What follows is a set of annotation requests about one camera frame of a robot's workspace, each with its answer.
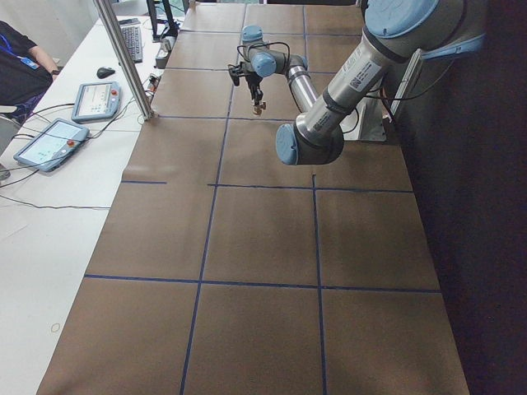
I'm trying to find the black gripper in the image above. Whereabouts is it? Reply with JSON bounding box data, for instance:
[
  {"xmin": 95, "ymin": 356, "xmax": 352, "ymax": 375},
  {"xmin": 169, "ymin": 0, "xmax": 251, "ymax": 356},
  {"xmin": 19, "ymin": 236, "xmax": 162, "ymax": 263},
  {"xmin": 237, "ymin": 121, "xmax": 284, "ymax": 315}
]
[{"xmin": 246, "ymin": 73, "xmax": 264, "ymax": 105}]

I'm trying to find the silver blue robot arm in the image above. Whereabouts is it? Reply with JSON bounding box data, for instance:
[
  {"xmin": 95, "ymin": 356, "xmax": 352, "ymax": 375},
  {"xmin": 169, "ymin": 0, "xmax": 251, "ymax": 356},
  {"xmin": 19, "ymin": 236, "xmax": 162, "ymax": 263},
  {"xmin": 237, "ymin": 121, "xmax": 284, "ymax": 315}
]
[{"xmin": 229, "ymin": 1, "xmax": 487, "ymax": 165}]

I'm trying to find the black monitor stand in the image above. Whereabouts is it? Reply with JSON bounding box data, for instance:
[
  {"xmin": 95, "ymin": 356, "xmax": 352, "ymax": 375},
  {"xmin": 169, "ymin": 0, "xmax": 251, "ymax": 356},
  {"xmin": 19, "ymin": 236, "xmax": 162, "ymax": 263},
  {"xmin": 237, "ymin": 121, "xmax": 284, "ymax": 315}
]
[{"xmin": 147, "ymin": 0, "xmax": 180, "ymax": 43}]

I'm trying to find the black keyboard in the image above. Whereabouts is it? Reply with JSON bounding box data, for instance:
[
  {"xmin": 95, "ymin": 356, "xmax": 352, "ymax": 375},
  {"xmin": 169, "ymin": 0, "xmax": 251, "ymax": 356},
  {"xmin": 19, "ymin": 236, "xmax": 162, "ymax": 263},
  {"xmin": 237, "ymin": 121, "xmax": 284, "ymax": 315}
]
[{"xmin": 120, "ymin": 26, "xmax": 143, "ymax": 63}]

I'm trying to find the black computer mouse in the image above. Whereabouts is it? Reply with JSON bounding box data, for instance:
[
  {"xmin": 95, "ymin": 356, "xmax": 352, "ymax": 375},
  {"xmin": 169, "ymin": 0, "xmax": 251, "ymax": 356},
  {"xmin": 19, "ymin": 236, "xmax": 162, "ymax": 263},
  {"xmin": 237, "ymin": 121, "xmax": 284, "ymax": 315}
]
[{"xmin": 96, "ymin": 67, "xmax": 115, "ymax": 79}]

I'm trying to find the far teach pendant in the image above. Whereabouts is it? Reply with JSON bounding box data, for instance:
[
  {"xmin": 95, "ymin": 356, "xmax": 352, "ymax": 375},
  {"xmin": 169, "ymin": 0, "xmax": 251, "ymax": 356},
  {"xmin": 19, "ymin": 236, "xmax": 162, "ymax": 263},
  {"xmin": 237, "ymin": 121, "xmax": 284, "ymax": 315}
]
[{"xmin": 71, "ymin": 81, "xmax": 121, "ymax": 123}]

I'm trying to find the teach pendant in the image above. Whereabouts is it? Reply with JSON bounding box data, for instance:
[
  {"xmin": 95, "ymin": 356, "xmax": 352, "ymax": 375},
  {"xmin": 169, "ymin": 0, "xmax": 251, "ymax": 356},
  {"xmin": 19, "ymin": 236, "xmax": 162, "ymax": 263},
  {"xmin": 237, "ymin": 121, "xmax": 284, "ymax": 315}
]
[
  {"xmin": 13, "ymin": 118, "xmax": 90, "ymax": 172},
  {"xmin": 71, "ymin": 81, "xmax": 121, "ymax": 123}
]

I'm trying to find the brown paper table cover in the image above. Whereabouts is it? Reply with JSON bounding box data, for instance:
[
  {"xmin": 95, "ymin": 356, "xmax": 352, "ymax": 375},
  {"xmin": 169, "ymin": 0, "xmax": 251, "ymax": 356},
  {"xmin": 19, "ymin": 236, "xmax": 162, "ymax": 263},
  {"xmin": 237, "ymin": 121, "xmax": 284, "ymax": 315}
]
[{"xmin": 38, "ymin": 4, "xmax": 468, "ymax": 394}]

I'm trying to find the near teach pendant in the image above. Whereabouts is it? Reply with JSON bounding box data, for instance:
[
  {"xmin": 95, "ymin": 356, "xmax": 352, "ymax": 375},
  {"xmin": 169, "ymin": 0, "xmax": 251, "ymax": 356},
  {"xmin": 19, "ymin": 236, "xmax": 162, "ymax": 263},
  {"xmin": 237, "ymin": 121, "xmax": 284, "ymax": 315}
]
[{"xmin": 13, "ymin": 118, "xmax": 90, "ymax": 172}]

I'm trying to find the seated person black shirt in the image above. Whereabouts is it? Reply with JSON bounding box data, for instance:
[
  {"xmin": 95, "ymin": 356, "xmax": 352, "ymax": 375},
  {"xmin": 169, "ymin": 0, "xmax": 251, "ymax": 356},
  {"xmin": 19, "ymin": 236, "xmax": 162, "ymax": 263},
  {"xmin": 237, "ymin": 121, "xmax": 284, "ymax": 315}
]
[{"xmin": 1, "ymin": 21, "xmax": 60, "ymax": 124}]

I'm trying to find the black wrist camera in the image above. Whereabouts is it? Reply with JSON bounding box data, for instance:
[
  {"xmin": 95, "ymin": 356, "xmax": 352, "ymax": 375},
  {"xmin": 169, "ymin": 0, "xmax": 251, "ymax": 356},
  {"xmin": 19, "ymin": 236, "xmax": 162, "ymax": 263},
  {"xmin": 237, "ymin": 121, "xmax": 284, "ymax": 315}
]
[{"xmin": 228, "ymin": 62, "xmax": 246, "ymax": 86}]

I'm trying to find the black camera cable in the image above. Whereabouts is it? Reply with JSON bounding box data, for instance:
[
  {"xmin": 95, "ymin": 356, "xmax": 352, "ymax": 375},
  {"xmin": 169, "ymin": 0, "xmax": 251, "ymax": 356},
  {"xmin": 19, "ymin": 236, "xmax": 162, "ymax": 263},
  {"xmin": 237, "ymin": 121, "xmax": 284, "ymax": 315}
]
[{"xmin": 235, "ymin": 39, "xmax": 293, "ymax": 67}]

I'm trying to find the aluminium frame post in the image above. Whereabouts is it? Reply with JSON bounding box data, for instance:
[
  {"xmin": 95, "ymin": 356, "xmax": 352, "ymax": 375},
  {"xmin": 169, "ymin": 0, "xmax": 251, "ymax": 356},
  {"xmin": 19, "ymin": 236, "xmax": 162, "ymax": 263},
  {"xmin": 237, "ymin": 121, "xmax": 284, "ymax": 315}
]
[{"xmin": 93, "ymin": 0, "xmax": 154, "ymax": 121}]

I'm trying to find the white mount base plate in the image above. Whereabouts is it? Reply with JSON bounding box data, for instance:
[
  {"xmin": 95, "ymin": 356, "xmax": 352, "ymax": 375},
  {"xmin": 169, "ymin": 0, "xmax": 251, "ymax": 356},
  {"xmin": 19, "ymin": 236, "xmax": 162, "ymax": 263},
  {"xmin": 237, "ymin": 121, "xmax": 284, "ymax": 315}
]
[{"xmin": 356, "ymin": 98, "xmax": 386, "ymax": 142}]

